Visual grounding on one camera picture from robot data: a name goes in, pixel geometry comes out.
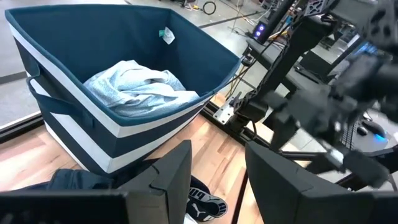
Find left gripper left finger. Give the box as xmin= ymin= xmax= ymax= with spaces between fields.
xmin=118 ymin=139 xmax=192 ymax=224

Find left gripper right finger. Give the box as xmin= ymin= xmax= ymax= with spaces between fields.
xmin=245 ymin=141 xmax=374 ymax=224

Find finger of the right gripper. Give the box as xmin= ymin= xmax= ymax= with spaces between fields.
xmin=323 ymin=146 xmax=391 ymax=189
xmin=269 ymin=108 xmax=301 ymax=153

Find black Puma waistband underwear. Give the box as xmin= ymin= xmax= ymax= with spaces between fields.
xmin=186 ymin=175 xmax=229 ymax=222

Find navy dotted cloth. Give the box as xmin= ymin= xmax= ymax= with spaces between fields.
xmin=18 ymin=169 xmax=156 ymax=192

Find light blue cloth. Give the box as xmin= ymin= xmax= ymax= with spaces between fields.
xmin=83 ymin=60 xmax=200 ymax=118

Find black computer mouse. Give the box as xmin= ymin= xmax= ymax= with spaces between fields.
xmin=361 ymin=119 xmax=387 ymax=138

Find silver metal mounting plate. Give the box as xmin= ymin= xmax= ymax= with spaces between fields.
xmin=214 ymin=96 xmax=238 ymax=125

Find black computer purple lights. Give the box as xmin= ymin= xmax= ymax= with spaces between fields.
xmin=251 ymin=21 xmax=269 ymax=40

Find white green basket label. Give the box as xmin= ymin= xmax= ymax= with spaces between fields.
xmin=159 ymin=26 xmax=176 ymax=45

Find navy white striped fabric basket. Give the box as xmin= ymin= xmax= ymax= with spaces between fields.
xmin=4 ymin=3 xmax=242 ymax=178

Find black cable coil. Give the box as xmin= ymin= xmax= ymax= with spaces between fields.
xmin=202 ymin=1 xmax=217 ymax=16

